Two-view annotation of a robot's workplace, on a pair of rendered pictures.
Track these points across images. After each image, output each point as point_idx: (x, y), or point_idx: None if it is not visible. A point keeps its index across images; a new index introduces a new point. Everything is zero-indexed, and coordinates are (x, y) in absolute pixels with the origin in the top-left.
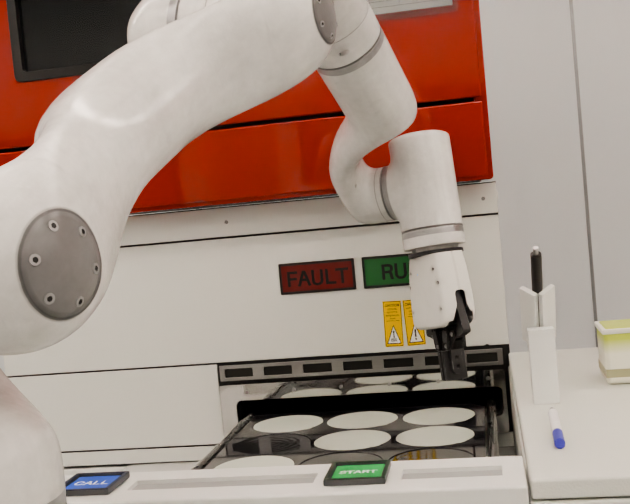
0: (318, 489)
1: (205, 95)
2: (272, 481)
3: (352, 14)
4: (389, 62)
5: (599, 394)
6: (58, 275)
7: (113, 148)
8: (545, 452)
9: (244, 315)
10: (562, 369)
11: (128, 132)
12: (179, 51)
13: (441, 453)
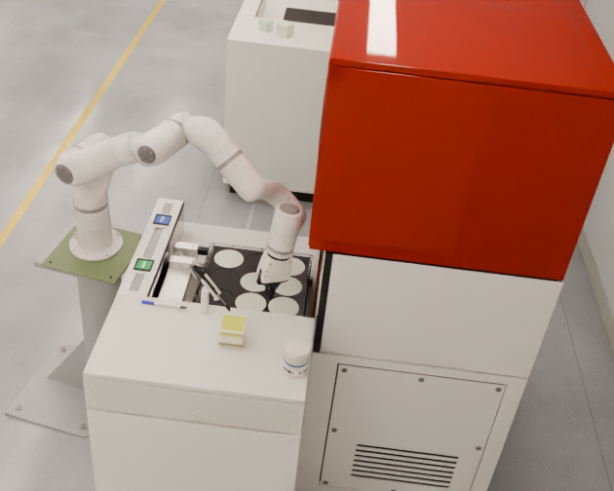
0: (135, 258)
1: (128, 156)
2: (152, 251)
3: (206, 154)
4: (227, 175)
5: (209, 324)
6: (59, 175)
7: (95, 157)
8: (140, 299)
9: None
10: (262, 325)
11: (102, 155)
12: (124, 142)
13: (225, 302)
